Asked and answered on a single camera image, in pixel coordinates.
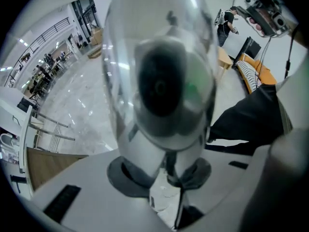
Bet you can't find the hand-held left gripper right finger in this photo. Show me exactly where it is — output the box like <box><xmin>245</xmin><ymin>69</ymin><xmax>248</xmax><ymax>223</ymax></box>
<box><xmin>178</xmin><ymin>150</ymin><xmax>253</xmax><ymax>230</ymax></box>

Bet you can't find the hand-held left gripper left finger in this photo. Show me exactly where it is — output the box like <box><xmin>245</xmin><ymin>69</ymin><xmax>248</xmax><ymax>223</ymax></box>
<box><xmin>30</xmin><ymin>149</ymin><xmax>176</xmax><ymax>232</ymax></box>

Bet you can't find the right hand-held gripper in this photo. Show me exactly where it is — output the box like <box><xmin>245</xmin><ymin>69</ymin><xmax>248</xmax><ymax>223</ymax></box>
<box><xmin>237</xmin><ymin>0</ymin><xmax>290</xmax><ymax>39</ymax></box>

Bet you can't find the person's right hand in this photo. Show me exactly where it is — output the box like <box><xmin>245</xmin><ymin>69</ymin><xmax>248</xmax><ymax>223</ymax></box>
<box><xmin>248</xmin><ymin>17</ymin><xmax>264</xmax><ymax>32</ymax></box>

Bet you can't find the black display panel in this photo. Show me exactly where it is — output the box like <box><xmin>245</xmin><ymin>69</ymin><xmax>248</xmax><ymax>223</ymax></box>
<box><xmin>232</xmin><ymin>36</ymin><xmax>262</xmax><ymax>68</ymax></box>

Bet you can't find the orange sofa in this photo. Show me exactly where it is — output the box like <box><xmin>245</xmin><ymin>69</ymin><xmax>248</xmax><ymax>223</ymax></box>
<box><xmin>236</xmin><ymin>53</ymin><xmax>278</xmax><ymax>94</ymax></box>

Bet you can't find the brown wooden cabinet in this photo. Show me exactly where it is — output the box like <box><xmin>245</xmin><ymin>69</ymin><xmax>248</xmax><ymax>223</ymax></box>
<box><xmin>26</xmin><ymin>146</ymin><xmax>89</xmax><ymax>191</ymax></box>

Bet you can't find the striped blanket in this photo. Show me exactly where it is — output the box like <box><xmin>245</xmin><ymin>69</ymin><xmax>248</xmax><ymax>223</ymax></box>
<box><xmin>238</xmin><ymin>60</ymin><xmax>261</xmax><ymax>93</ymax></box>

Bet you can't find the metal rack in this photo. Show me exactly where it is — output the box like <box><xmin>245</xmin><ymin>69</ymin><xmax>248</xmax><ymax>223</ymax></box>
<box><xmin>28</xmin><ymin>112</ymin><xmax>76</xmax><ymax>152</ymax></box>

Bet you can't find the cardboard box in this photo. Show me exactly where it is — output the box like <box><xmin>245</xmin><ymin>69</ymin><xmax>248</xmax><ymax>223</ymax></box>
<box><xmin>89</xmin><ymin>28</ymin><xmax>104</xmax><ymax>47</ymax></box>

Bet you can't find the black metal railing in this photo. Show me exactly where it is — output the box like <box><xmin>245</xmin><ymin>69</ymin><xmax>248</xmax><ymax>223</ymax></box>
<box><xmin>4</xmin><ymin>17</ymin><xmax>71</xmax><ymax>87</ymax></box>

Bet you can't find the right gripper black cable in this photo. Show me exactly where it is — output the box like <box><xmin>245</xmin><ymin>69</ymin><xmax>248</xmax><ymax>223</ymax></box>
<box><xmin>252</xmin><ymin>36</ymin><xmax>273</xmax><ymax>90</ymax></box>

